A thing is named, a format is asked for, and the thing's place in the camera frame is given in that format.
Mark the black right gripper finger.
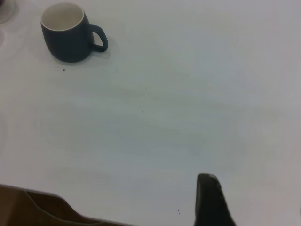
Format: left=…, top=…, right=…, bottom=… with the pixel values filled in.
left=193, top=173, right=237, bottom=226

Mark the grey blue ceramic mug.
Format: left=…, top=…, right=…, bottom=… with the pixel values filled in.
left=40, top=2, right=109, bottom=64

